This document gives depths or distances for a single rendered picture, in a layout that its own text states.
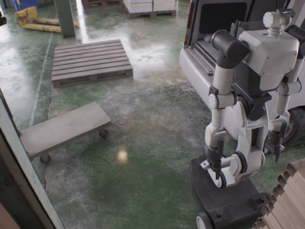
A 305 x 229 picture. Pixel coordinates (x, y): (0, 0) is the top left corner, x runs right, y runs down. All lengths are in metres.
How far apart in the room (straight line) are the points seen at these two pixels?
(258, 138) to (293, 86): 0.35
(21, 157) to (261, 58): 1.01
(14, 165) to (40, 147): 1.91
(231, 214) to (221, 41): 1.20
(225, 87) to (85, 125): 1.57
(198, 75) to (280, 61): 1.42
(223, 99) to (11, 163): 1.01
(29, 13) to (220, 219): 5.60
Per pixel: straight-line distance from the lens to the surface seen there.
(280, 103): 1.58
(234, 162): 1.57
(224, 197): 1.97
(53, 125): 2.56
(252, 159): 1.56
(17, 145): 0.47
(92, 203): 2.12
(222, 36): 1.18
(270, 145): 1.74
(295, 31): 1.45
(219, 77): 1.21
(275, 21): 1.21
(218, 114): 1.32
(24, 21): 6.14
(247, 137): 1.45
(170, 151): 2.41
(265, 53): 1.18
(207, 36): 3.03
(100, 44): 4.33
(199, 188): 1.97
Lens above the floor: 1.78
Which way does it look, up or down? 39 degrees down
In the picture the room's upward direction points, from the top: straight up
